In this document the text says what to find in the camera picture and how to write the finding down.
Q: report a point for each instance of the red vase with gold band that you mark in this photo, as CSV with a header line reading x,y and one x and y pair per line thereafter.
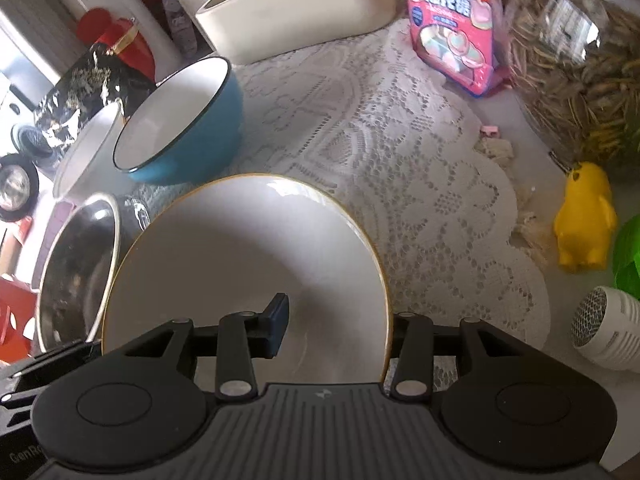
x,y
125,42

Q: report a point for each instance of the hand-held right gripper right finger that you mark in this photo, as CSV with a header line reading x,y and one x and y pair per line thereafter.
x,y
412,350

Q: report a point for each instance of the red plastic stool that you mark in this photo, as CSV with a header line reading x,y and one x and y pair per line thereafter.
x,y
15,330

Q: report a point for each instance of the black frying pan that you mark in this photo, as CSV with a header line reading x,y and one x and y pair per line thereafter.
x,y
15,185

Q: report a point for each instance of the green plastic object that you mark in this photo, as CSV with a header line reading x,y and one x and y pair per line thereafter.
x,y
630,260

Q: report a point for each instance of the clear jar of seeds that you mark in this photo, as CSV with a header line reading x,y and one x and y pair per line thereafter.
x,y
565,60

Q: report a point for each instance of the white lace doily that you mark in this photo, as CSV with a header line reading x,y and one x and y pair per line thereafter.
x,y
400,185

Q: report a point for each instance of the small pink clip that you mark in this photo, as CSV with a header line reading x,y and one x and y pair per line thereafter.
x,y
490,132

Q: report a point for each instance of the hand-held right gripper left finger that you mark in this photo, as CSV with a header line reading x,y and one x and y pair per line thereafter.
x,y
277,327

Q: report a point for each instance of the blue bowl with white inside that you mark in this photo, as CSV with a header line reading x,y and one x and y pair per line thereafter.
x,y
210,125

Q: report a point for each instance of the washing machine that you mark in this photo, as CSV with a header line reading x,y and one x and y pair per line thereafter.
x,y
32,142

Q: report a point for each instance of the pink snack bag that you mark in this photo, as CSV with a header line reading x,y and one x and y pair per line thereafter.
x,y
450,20

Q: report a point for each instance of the yellow duck toy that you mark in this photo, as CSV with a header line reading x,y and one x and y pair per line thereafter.
x,y
585,220

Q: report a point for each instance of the cream tissue box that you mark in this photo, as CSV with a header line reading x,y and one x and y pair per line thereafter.
x,y
300,20

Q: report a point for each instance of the stainless steel bowl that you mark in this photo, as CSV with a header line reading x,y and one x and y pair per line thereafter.
x,y
75,270

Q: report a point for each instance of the white plate with gold rim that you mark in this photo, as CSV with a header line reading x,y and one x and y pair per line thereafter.
x,y
240,260

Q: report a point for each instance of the black box with gold print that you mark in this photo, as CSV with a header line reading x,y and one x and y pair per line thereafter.
x,y
75,90

